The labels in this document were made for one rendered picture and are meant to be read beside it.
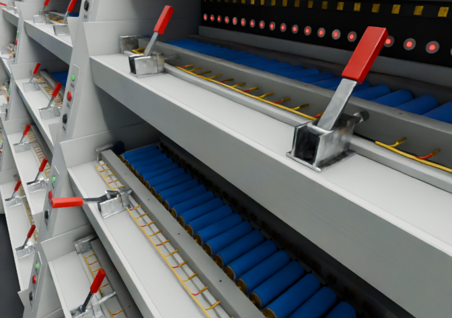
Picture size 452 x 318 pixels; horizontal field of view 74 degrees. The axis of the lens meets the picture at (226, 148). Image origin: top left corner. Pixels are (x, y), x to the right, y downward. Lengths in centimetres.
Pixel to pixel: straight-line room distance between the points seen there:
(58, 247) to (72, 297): 11
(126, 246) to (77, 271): 26
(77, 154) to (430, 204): 52
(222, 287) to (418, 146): 21
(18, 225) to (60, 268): 49
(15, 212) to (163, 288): 90
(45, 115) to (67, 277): 39
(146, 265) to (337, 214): 25
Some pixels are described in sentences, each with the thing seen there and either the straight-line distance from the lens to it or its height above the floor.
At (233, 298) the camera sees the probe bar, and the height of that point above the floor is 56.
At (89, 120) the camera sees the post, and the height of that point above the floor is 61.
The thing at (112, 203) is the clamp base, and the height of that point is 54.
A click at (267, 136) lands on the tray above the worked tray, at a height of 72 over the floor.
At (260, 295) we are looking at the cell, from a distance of 33.
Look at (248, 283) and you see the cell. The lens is 34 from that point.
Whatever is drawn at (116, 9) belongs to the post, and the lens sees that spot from 56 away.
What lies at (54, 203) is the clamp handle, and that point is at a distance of 43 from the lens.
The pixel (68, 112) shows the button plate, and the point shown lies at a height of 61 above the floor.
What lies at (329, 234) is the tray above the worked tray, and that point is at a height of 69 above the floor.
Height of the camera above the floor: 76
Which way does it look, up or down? 13 degrees down
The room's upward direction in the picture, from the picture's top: 18 degrees clockwise
